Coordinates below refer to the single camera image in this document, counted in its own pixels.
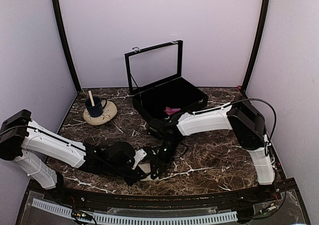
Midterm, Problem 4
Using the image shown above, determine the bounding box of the wooden stir stick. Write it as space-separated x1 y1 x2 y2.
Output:
88 90 95 107

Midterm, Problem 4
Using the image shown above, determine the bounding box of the cream brown sock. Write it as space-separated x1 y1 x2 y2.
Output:
138 163 158 182

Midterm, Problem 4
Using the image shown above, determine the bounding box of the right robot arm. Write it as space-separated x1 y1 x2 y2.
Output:
147 97 275 202

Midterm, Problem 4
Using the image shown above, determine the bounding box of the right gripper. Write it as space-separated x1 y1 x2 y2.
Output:
150 138 181 179

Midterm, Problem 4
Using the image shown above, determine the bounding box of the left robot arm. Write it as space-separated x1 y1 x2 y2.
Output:
0 110 151 203

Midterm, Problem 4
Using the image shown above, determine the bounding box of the green circuit board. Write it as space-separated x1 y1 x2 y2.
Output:
71 210 92 222

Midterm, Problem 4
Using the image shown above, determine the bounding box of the beige ceramic saucer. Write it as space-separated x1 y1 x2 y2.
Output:
83 99 118 126

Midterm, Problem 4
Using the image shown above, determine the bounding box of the black front rail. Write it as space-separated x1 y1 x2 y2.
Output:
24 179 282 213

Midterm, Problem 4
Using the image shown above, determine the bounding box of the black frame post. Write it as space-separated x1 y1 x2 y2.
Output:
51 0 82 93
241 0 270 94

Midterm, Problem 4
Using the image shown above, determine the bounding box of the left black frame post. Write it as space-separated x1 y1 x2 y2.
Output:
51 0 82 93

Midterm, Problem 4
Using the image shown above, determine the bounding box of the white cable duct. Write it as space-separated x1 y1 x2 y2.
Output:
31 199 238 225

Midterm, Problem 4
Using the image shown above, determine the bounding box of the magenta purple sock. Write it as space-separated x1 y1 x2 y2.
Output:
164 107 181 115

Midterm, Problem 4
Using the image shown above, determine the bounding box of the dark blue mug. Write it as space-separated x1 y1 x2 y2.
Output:
85 97 107 117

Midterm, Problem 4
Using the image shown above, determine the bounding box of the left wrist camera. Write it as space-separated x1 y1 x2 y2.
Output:
132 148 147 170

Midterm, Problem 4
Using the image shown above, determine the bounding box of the right black frame post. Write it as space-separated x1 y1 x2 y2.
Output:
241 0 270 94

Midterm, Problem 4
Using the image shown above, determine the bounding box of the black display box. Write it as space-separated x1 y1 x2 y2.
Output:
125 40 208 122

